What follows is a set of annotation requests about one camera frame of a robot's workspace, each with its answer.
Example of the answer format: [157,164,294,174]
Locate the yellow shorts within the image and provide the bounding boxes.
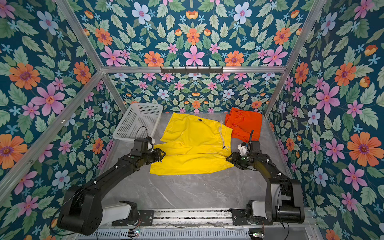
[150,113,234,176]

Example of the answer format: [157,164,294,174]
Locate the orange shorts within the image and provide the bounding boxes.
[225,108,263,142]

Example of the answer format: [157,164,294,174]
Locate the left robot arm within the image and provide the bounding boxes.
[57,137,166,236]

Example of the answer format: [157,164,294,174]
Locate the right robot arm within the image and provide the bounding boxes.
[226,153,305,225]

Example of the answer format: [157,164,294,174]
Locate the white plastic basket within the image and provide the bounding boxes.
[113,103,164,143]

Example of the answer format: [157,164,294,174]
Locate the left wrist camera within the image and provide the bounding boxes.
[133,137,154,152]

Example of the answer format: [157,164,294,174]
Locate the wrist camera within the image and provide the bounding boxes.
[238,130,262,156]
[133,137,154,152]

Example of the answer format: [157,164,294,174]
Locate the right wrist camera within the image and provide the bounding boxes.
[238,130,262,156]

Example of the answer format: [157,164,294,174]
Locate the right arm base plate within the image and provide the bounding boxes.
[230,209,273,227]

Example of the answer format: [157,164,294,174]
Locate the aluminium mounting rail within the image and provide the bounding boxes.
[71,208,319,229]

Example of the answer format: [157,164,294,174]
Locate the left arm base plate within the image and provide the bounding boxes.
[112,210,155,227]

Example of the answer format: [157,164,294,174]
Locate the black hook rail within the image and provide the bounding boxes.
[160,67,224,74]

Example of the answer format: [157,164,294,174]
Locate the white vented cable duct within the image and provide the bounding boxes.
[75,229,251,240]

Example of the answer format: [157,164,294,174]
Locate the aluminium frame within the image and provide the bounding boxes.
[1,1,329,205]

